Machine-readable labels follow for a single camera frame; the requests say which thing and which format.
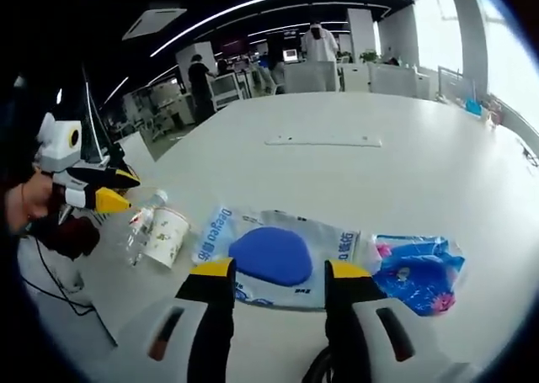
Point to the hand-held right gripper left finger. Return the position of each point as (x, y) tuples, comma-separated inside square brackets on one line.
[(210, 315)]

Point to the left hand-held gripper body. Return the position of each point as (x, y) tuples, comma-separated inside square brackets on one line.
[(61, 147)]

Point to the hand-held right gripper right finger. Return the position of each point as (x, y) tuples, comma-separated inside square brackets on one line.
[(349, 315)]

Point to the clear plastic bottle item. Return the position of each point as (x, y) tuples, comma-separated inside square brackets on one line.
[(141, 235)]

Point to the paper cup item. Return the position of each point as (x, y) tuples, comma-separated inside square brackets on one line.
[(166, 240)]

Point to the blue tissue packet item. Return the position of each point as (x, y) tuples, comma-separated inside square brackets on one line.
[(417, 278)]

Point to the wet wipes pack blue lid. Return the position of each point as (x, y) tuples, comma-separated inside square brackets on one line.
[(273, 256)]

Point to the white tabletop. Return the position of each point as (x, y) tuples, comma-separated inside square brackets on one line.
[(337, 181)]

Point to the person's left hand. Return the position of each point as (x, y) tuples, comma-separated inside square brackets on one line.
[(40, 202)]

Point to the large display screen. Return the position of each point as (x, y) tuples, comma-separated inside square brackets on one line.
[(90, 118)]

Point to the white machine cart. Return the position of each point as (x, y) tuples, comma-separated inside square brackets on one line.
[(227, 90)]

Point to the ceiling air vent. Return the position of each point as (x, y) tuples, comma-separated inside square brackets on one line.
[(153, 23)]

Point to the white partition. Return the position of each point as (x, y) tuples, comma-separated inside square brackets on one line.
[(311, 78)]

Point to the ceiling light strip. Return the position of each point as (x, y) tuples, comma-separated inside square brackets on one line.
[(273, 4)]

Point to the small black item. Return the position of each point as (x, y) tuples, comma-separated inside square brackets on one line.
[(530, 155)]

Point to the green potted plant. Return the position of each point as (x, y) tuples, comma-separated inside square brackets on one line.
[(369, 56)]

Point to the narrow window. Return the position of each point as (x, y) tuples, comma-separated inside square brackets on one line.
[(433, 29)]

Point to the large window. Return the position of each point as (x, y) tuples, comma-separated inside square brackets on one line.
[(509, 63)]

